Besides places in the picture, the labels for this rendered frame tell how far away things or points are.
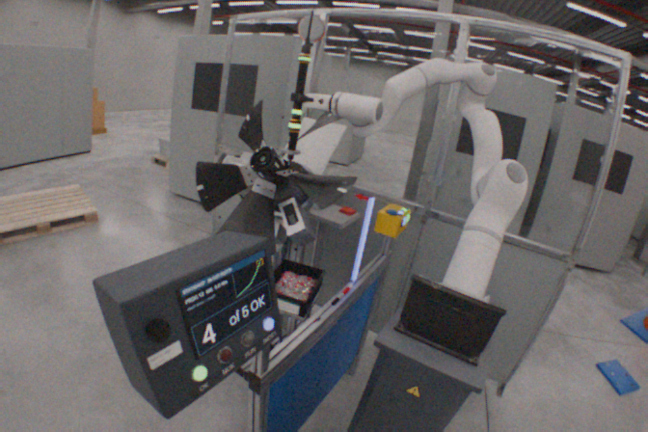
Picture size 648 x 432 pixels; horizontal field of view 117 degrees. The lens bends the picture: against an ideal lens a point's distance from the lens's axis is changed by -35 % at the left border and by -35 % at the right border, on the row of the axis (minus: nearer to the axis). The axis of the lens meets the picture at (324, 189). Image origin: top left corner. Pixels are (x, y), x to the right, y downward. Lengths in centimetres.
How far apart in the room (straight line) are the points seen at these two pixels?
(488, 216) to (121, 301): 83
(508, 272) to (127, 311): 169
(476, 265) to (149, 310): 72
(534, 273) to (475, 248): 99
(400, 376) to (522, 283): 110
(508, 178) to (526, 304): 111
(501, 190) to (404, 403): 65
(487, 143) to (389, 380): 76
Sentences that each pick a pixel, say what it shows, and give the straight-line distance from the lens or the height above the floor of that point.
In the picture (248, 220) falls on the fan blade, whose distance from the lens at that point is 113.
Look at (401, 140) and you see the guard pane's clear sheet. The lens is 171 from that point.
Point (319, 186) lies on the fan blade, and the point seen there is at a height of 118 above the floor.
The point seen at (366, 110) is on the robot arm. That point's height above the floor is 147.
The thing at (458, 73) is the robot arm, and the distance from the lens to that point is 113.
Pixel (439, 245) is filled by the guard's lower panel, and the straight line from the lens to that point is 176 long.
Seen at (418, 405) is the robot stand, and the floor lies 76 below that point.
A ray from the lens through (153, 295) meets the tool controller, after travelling 39.
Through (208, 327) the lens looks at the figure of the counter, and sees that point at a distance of 45.
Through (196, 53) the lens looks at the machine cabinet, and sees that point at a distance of 382.
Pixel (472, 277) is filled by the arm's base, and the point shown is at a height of 113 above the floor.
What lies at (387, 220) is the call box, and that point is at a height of 105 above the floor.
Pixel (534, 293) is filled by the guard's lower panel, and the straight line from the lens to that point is 186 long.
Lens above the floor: 148
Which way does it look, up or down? 17 degrees down
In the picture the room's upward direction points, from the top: 9 degrees clockwise
